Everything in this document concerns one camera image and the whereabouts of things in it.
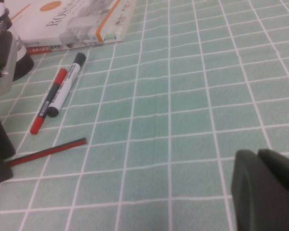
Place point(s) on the red black striped pencil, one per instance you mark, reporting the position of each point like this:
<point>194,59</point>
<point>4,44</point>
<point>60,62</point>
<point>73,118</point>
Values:
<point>50,150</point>

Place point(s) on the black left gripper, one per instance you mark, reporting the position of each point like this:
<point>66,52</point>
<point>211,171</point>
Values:
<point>0,50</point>

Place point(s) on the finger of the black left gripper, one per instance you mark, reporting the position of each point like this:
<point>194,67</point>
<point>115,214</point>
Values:
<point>0,137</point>
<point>0,170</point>

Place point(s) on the white marker black caps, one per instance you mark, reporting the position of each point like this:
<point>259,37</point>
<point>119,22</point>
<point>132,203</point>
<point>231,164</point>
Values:
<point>67,81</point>

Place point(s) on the white orange ROS book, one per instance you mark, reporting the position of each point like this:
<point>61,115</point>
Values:
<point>62,19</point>

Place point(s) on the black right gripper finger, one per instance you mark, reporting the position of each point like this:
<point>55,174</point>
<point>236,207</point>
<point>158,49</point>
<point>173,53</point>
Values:
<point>267,192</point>

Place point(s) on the black mesh pen holder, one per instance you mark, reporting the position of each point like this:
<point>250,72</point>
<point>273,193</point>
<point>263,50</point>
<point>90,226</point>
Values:
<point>26,65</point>

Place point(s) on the red capped marker pen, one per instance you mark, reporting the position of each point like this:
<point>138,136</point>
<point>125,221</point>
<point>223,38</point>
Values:
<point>60,77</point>

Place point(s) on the green checked tablecloth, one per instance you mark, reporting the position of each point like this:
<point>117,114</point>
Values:
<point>183,108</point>

